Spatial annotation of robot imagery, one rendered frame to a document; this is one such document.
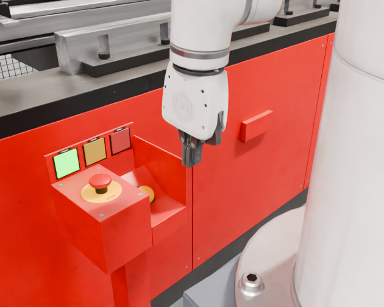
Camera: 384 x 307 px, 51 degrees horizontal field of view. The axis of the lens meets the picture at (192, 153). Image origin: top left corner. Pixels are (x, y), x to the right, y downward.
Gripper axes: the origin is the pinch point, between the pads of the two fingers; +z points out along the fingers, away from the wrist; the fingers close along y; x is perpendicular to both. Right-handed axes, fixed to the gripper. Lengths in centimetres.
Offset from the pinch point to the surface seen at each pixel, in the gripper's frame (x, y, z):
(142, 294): -4.1, -7.7, 39.2
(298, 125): 96, -29, 41
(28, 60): 22, -103, 20
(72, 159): -10.0, -20.7, 7.3
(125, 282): -8.0, -8.7, 32.9
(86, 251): -15.0, -10.3, 20.0
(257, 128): 65, -29, 31
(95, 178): -10.4, -12.9, 7.1
